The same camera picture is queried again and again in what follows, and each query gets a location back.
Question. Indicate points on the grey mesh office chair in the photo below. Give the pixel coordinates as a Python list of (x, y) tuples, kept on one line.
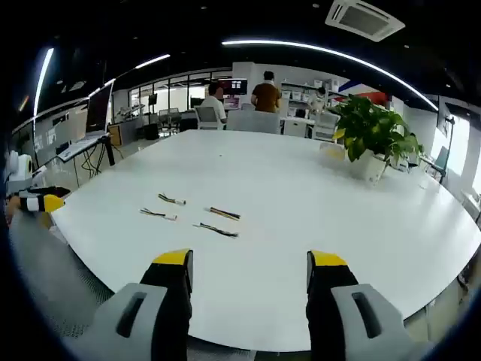
[(49, 270)]

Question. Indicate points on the wall monitor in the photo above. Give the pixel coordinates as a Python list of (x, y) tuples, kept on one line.
[(233, 86)]

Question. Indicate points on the wooden cabinet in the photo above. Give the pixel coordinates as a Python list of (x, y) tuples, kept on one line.
[(115, 135)]

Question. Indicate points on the ceiling light strip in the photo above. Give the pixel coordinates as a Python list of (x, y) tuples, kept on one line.
[(152, 61), (338, 52), (42, 79)]

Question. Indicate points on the green potted plant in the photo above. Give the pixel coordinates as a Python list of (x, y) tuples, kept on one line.
[(372, 124)]

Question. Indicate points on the teal chair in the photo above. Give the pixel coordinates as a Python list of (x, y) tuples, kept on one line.
[(442, 158)]

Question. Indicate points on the white plant pot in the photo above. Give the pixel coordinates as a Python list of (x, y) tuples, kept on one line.
[(370, 169)]

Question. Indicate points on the silver laptop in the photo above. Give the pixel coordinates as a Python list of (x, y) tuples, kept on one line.
[(98, 109)]

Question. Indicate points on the white office chair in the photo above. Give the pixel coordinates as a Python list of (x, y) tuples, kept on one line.
[(326, 126), (207, 116)]

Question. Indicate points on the black laptop stand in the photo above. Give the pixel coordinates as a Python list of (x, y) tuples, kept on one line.
[(110, 152)]

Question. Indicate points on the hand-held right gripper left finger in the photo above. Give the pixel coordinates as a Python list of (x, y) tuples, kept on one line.
[(169, 278)]

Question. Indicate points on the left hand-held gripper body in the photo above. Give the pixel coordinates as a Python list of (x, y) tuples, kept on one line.
[(19, 176)]

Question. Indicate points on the ceiling air conditioner vent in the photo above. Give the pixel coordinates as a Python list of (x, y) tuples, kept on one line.
[(364, 18)]

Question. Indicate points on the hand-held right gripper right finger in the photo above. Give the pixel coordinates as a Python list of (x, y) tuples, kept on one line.
[(330, 274)]

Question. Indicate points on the white yellow box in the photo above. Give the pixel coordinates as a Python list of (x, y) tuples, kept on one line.
[(332, 150)]

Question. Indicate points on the white storage shelf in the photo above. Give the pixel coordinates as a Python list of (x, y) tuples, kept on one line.
[(300, 90)]

